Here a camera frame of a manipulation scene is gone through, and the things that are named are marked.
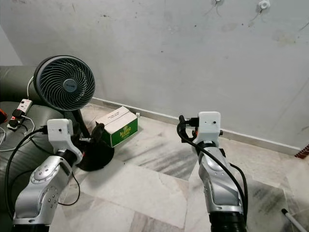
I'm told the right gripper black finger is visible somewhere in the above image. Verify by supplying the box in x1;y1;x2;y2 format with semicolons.
177;115;189;144

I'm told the green and white cardboard box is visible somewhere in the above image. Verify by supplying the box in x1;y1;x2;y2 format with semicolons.
96;106;139;148

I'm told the black round floor fan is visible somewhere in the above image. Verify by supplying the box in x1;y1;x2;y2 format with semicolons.
33;55;116;172

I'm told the white power strip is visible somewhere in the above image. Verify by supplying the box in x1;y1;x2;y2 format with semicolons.
7;99;33;130

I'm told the black power plug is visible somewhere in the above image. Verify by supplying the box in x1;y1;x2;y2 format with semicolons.
12;109;25;127

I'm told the dark green leather sofa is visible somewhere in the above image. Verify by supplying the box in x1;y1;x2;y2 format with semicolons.
0;66;66;232

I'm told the red-brown grid panel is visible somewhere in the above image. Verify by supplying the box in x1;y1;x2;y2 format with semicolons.
295;144;309;160

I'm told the white rod with black tip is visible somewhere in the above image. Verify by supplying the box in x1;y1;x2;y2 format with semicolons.
282;208;309;232

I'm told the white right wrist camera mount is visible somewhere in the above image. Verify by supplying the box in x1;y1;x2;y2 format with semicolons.
197;111;222;145

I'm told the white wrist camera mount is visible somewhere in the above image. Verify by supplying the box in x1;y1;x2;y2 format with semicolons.
197;111;222;145
47;118;84;165

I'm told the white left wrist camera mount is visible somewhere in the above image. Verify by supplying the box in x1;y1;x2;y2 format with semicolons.
47;118;84;165

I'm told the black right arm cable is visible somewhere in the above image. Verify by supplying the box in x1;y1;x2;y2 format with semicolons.
187;138;249;218

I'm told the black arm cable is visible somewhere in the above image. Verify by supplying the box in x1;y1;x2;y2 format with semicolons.
187;138;249;218
4;126;50;220

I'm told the thin black floor cable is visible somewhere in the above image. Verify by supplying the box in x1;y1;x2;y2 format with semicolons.
58;171;81;207

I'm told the thin white cable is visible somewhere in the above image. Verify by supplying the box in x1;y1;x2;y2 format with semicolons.
0;116;36;145

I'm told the white fan power cable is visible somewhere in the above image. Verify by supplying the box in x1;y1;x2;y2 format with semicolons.
26;76;36;100

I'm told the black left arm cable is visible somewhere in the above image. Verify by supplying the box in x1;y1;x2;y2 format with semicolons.
4;126;50;220

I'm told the round white wall hook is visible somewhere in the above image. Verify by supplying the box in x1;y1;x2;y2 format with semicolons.
258;0;271;12

